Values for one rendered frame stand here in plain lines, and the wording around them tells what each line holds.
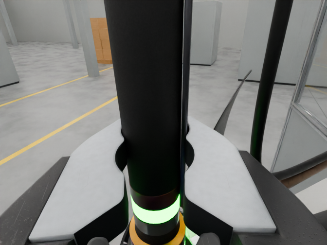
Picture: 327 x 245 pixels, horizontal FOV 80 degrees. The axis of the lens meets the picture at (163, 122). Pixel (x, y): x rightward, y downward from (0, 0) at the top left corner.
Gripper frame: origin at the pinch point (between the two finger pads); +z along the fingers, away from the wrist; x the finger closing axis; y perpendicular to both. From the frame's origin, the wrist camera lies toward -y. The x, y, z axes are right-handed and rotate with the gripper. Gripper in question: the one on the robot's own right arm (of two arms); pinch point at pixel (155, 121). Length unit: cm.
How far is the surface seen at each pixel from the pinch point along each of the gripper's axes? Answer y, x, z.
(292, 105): 50, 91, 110
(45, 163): 149, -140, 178
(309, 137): 58, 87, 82
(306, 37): 42, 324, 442
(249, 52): 77, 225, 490
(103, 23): 14, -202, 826
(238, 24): 42, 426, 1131
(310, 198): 28.6, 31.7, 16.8
